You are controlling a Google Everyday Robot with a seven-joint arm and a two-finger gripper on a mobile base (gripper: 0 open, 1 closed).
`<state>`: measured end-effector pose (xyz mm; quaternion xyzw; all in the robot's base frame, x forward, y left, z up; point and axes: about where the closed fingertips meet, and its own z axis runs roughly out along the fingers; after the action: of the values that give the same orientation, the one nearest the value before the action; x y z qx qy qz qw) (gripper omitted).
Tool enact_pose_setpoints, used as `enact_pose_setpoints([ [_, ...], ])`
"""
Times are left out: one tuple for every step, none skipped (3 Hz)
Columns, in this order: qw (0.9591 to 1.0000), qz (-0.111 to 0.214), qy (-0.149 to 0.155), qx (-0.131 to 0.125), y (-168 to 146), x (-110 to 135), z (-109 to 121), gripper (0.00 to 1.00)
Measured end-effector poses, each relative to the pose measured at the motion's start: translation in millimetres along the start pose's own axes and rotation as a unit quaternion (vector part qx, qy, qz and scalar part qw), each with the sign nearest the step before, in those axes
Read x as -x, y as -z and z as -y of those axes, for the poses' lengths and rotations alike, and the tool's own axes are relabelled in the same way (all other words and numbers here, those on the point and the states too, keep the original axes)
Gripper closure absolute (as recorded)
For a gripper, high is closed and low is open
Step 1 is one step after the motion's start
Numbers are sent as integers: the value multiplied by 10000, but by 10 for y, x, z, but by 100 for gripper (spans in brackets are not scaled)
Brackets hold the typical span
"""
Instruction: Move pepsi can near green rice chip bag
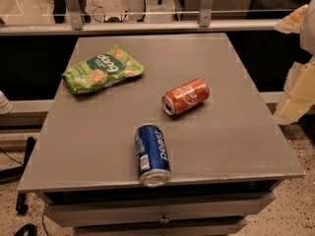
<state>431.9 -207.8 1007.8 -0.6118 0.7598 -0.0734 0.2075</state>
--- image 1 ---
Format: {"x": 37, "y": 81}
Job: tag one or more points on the green rice chip bag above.
{"x": 102, "y": 71}

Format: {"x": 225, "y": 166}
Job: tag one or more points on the red coca-cola can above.
{"x": 182, "y": 98}

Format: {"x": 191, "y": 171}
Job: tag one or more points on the grey drawer cabinet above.
{"x": 169, "y": 210}

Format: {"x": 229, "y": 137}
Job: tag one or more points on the white object at left edge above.
{"x": 5, "y": 105}

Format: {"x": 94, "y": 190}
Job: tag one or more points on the metal guard rail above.
{"x": 35, "y": 17}

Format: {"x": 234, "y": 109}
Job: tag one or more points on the blue pepsi can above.
{"x": 152, "y": 158}

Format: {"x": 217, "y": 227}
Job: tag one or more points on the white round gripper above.
{"x": 308, "y": 33}

